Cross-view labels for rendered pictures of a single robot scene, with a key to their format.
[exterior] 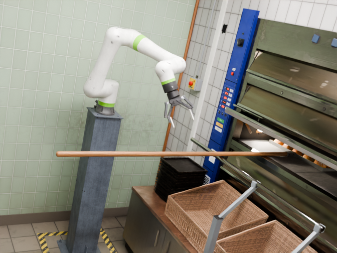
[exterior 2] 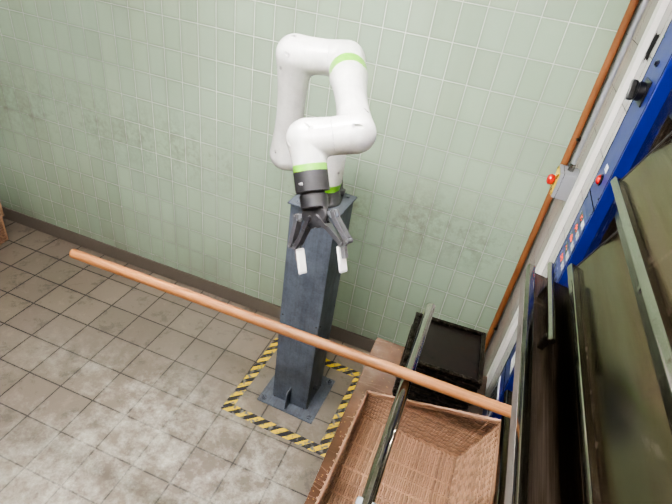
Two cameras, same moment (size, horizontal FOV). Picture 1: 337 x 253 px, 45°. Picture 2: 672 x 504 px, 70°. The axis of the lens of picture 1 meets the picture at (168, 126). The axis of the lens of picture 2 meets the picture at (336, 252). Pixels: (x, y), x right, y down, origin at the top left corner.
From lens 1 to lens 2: 1.98 m
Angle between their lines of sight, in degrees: 47
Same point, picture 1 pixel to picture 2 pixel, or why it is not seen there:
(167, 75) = (296, 154)
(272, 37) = not seen: outside the picture
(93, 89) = (274, 153)
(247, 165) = not seen: hidden behind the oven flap
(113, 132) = (322, 239)
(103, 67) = (281, 116)
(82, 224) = (283, 358)
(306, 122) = (629, 437)
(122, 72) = (429, 129)
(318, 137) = not seen: outside the picture
